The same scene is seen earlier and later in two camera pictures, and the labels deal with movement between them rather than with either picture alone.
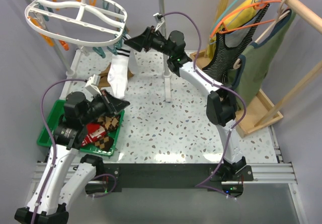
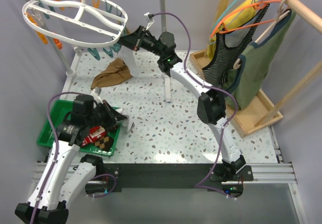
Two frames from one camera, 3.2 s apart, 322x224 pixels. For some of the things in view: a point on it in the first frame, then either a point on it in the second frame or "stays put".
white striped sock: (118, 73) to (125, 127)
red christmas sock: (95, 132) stays put
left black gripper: (113, 105) to (113, 116)
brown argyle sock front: (104, 143) stays put
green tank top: (249, 71) stays put
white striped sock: (132, 63) stays put
